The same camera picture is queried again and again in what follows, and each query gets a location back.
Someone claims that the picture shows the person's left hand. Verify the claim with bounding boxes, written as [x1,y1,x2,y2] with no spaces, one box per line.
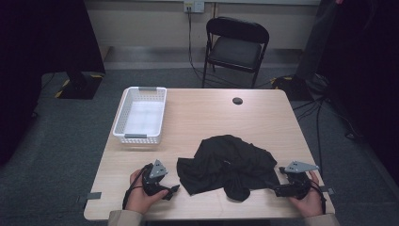
[125,169,169,217]

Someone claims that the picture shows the black t-shirt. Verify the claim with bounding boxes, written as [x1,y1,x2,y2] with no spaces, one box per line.
[176,134,282,202]

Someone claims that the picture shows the black floor cables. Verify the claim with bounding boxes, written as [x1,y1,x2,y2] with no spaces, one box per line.
[291,92,366,177]

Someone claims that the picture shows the white plastic basket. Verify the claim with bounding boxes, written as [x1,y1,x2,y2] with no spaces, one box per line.
[112,86,168,146]

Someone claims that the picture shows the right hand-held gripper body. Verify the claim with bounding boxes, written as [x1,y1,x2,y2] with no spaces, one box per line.
[278,160,321,201]

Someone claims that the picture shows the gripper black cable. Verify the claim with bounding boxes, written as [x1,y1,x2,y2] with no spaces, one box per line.
[310,179,328,215]
[121,165,150,211]

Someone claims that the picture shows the dark curtain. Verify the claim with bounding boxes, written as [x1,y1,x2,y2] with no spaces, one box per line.
[0,0,106,168]
[295,0,399,186]

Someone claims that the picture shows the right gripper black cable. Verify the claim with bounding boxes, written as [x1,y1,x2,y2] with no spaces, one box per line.
[310,179,328,215]

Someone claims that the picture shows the black stand base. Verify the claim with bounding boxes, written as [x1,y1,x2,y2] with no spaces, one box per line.
[270,74,315,102]
[54,71,104,101]

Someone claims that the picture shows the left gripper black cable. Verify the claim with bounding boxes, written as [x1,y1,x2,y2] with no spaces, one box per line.
[121,165,150,211]

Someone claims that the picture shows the person's right hand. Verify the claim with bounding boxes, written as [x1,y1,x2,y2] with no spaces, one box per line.
[288,170,325,218]

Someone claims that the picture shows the white wall socket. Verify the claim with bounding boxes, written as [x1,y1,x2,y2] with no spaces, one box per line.
[184,0,206,14]

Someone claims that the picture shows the black folding chair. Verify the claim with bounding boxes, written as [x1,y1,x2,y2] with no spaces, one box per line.
[201,16,271,89]

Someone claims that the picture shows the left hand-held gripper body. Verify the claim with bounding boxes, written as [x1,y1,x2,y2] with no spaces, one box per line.
[141,159,172,198]

